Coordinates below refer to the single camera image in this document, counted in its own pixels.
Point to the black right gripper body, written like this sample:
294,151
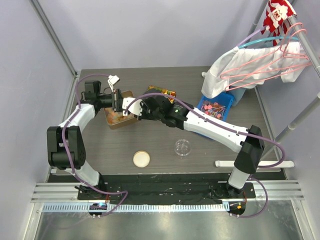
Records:
147,115

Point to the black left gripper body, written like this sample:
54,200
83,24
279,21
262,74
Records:
111,101

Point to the gold tin of popsicle candies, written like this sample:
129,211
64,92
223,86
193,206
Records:
116,120

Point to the clear glass jar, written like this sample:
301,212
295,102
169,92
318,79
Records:
182,148

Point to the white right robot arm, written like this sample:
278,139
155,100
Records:
245,142

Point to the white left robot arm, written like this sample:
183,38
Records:
65,146

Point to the dark tin of star candies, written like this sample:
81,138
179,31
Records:
156,89

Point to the round gold jar lid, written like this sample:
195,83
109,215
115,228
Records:
141,159

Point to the blue bin of lollipops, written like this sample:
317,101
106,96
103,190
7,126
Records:
217,107

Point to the grey blue cloth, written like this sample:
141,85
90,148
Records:
237,95

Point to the white shirt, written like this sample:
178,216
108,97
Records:
212,84

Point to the teal hanger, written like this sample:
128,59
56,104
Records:
262,40

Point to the red white cloth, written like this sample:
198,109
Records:
276,17

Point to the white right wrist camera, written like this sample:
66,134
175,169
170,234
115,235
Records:
131,105

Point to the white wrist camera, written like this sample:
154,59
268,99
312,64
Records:
131,105
112,81

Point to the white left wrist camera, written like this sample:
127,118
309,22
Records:
112,81

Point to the pink wire hanger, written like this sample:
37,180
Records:
283,61

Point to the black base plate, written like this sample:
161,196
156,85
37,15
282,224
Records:
173,188

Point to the aluminium frame rail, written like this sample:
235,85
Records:
66,192

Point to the aluminium corner post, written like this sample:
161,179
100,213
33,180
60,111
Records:
52,35

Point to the slotted cable duct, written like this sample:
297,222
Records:
97,207

